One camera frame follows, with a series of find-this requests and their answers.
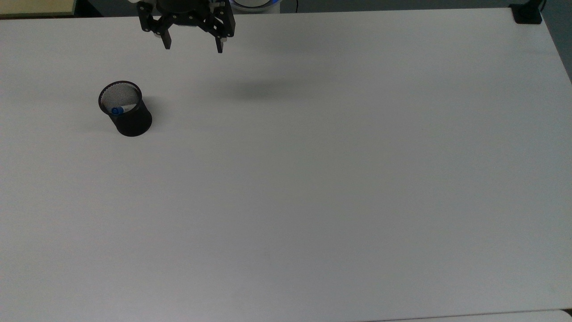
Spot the black table clamp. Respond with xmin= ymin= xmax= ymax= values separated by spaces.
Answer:
xmin=509 ymin=0 xmax=544 ymax=25

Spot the beige board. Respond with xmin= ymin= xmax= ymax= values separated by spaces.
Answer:
xmin=0 ymin=0 xmax=77 ymax=19

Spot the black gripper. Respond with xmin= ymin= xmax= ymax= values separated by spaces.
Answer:
xmin=136 ymin=0 xmax=236 ymax=54

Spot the black mesh pen cup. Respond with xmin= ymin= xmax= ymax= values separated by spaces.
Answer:
xmin=98 ymin=80 xmax=153 ymax=137

